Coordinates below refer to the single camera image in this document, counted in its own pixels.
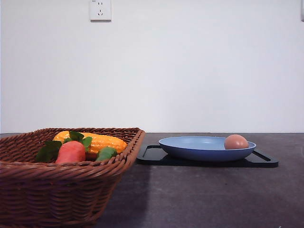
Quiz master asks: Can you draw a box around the blue round plate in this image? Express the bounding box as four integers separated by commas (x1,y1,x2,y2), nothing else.
159,136,256,162

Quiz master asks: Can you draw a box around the brown egg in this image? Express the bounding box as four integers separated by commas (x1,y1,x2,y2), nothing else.
224,134,248,150

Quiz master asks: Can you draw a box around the brown wicker basket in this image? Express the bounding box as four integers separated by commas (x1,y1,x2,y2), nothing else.
0,128,145,228

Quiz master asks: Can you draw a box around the black rectangular tray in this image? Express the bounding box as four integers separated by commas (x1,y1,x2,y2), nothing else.
136,145,278,168

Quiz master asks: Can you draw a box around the green toy pepper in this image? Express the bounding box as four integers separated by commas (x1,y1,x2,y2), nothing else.
97,147,117,161

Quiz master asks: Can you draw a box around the yellow toy corn cob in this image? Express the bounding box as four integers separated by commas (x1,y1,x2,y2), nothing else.
53,131,128,152

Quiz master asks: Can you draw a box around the orange toy carrot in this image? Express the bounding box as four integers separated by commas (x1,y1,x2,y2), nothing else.
37,131,92,163

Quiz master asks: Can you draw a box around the white wall power socket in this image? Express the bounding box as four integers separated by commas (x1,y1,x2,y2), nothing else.
90,0,112,22

